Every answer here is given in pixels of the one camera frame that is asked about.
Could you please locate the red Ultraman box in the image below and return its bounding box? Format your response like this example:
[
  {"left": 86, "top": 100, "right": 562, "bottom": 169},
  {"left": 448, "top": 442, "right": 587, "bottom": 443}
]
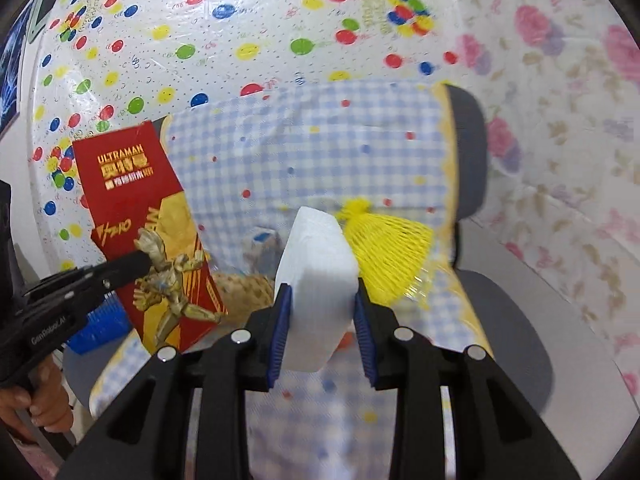
[{"left": 73, "top": 122, "right": 226, "bottom": 352}]

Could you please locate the yellow foam fruit net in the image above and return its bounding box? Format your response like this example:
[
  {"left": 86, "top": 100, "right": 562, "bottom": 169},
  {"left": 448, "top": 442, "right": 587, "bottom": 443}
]
[{"left": 335, "top": 198, "right": 434, "bottom": 307}]

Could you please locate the orange knitted cloth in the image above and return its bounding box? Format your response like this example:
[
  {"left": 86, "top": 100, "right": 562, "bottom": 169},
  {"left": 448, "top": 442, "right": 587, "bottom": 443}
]
[{"left": 336, "top": 332, "right": 355, "bottom": 351}]

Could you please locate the person's left hand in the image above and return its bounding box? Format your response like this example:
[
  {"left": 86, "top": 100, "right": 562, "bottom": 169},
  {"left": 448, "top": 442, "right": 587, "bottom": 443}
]
[{"left": 0, "top": 356, "right": 74, "bottom": 441}]

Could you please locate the grey office chair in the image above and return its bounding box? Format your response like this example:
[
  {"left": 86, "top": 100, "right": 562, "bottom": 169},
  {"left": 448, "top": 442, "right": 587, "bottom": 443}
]
[{"left": 62, "top": 83, "right": 557, "bottom": 416}]

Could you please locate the woven bamboo basket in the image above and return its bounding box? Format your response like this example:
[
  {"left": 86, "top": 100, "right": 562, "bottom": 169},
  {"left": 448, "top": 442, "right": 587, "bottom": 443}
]
[{"left": 213, "top": 272, "right": 274, "bottom": 332}]

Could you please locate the small milk carton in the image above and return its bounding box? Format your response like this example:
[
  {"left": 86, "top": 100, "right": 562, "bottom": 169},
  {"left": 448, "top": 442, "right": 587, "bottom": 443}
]
[{"left": 242, "top": 228, "right": 283, "bottom": 278}]

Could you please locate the blue checkered plastic cloth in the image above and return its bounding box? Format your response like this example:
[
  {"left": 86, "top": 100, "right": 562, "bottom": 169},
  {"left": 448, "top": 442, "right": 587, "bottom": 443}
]
[{"left": 88, "top": 79, "right": 494, "bottom": 480}]

